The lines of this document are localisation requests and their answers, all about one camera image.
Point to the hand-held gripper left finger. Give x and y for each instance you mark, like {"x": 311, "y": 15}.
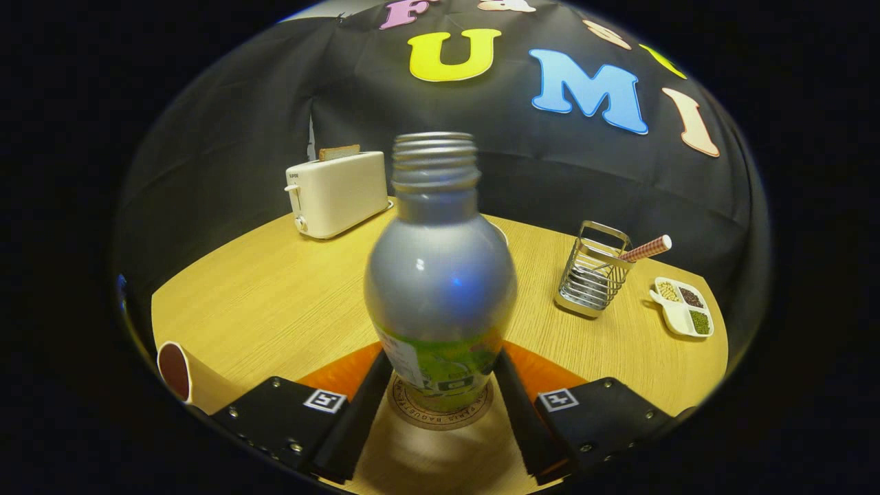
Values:
{"x": 361, "y": 419}

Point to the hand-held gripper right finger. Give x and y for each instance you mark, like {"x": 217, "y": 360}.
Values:
{"x": 526, "y": 426}

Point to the round brown coaster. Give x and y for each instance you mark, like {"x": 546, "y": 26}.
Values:
{"x": 440, "y": 420}

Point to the silver bottle with green label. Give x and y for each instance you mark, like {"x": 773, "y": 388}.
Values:
{"x": 440, "y": 289}

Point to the wooden table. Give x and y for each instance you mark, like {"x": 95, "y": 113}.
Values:
{"x": 289, "y": 309}

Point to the white divided dish with beans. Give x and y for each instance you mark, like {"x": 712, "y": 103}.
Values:
{"x": 677, "y": 321}

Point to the small white plate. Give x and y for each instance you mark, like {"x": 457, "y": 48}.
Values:
{"x": 504, "y": 235}

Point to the white toaster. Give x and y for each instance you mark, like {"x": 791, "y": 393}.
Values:
{"x": 337, "y": 196}

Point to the black backdrop cloth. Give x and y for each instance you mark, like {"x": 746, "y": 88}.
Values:
{"x": 550, "y": 179}

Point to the toast slice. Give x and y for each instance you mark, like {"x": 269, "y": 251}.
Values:
{"x": 338, "y": 152}

